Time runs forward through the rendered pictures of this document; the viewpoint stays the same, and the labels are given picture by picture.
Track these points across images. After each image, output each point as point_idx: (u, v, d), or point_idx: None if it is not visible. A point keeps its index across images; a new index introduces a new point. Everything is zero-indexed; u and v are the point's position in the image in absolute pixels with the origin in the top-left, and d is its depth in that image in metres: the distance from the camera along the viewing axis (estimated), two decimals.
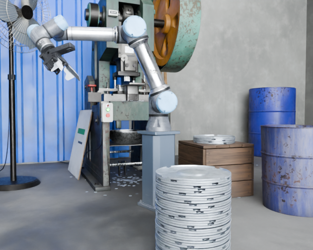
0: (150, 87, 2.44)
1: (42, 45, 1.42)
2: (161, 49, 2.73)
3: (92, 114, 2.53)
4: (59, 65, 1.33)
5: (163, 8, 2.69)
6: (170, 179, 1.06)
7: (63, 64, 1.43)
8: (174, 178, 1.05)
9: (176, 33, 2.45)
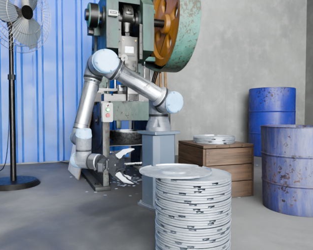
0: None
1: None
2: None
3: (92, 114, 2.53)
4: (127, 182, 1.32)
5: (173, 33, 2.50)
6: (152, 176, 1.10)
7: (117, 162, 1.35)
8: (155, 176, 1.09)
9: (156, 27, 2.83)
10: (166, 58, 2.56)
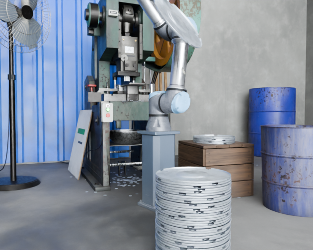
0: (150, 87, 2.44)
1: None
2: (166, 50, 2.63)
3: (92, 114, 2.53)
4: None
5: None
6: (157, 9, 1.20)
7: None
8: (159, 11, 1.19)
9: None
10: None
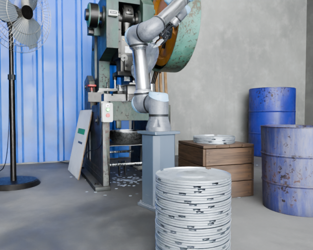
0: (150, 87, 2.44)
1: (176, 26, 2.09)
2: (159, 12, 2.77)
3: (92, 114, 2.53)
4: (157, 46, 2.15)
5: None
6: (156, 61, 2.30)
7: (161, 35, 2.14)
8: (155, 63, 2.31)
9: (159, 45, 2.79)
10: (177, 32, 2.36)
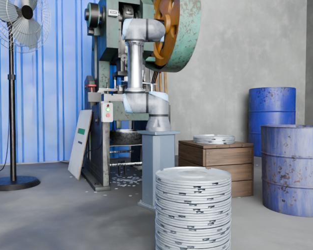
0: (150, 87, 2.44)
1: None
2: (158, 44, 2.80)
3: (92, 114, 2.53)
4: None
5: (166, 3, 2.62)
6: None
7: None
8: None
9: (172, 43, 2.52)
10: None
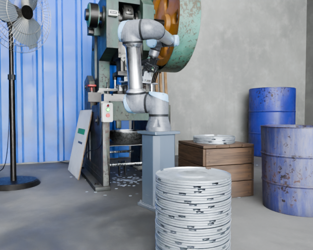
0: (150, 87, 2.44)
1: None
2: None
3: (92, 114, 2.53)
4: (145, 79, 2.30)
5: None
6: (148, 84, 2.38)
7: (146, 70, 2.26)
8: (147, 84, 2.39)
9: None
10: (162, 60, 2.64)
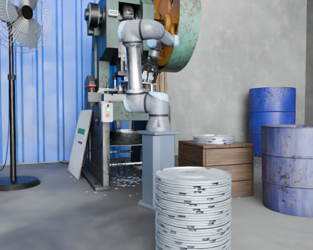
0: (150, 87, 2.44)
1: None
2: None
3: (92, 114, 2.53)
4: (148, 79, 2.33)
5: None
6: (148, 84, 2.38)
7: (146, 70, 2.26)
8: None
9: (175, 1, 2.45)
10: None
